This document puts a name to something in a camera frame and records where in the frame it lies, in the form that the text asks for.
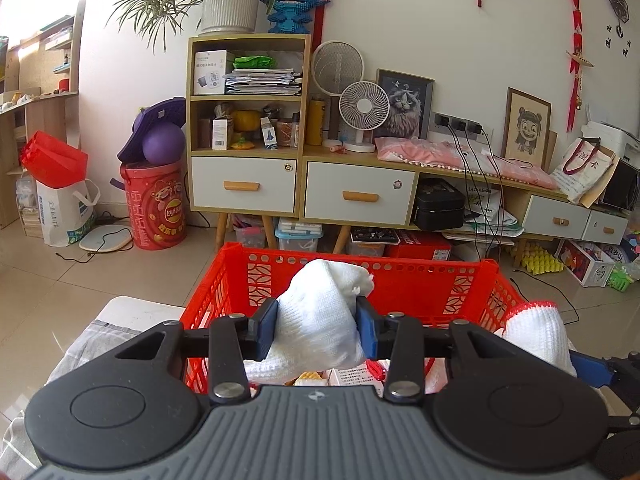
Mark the black box under cabinet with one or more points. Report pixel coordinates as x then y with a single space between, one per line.
438 206

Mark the red shopping bag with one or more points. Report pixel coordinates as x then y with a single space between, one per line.
53 162

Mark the red snack bucket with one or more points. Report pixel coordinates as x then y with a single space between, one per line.
155 201

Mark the white glove bundle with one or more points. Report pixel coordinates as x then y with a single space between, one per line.
316 328

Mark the yellow toy corn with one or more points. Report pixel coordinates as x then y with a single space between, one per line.
310 379

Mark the pink folded cloth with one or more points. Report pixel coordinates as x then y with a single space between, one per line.
461 158

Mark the cartoon girl picture frame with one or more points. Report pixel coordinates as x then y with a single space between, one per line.
526 127

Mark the white red gift bag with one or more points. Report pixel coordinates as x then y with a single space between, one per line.
584 171

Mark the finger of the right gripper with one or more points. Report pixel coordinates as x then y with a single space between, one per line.
621 375

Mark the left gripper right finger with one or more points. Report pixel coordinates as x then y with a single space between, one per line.
398 338

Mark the white floor scale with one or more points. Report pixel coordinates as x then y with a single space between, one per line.
106 239

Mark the wooden desk shelf left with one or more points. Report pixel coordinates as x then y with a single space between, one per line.
40 75

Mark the cat picture frame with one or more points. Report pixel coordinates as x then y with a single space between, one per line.
410 99

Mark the white desk fan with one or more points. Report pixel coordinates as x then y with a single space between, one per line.
364 106

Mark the low wooden drawer cabinet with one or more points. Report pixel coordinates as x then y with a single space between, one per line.
540 212

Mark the yellow egg tray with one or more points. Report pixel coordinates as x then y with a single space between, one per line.
537 261

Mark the round racket fan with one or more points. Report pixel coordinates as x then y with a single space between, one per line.
335 65

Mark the blue Stitch figure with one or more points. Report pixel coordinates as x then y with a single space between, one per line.
291 16

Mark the white glove red cuff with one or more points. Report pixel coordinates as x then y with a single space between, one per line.
537 327

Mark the purple ball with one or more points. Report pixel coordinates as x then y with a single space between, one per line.
163 144

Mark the wooden shelf cabinet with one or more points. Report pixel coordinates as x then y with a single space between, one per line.
246 153

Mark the white shopping bag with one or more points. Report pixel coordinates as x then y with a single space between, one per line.
67 214

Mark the red plastic crate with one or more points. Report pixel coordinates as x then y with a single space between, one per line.
435 292

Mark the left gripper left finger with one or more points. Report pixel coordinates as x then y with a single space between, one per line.
233 339

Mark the grey checkered tablecloth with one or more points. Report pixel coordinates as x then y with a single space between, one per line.
121 319

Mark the white green medicine box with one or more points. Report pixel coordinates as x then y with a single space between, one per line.
354 377

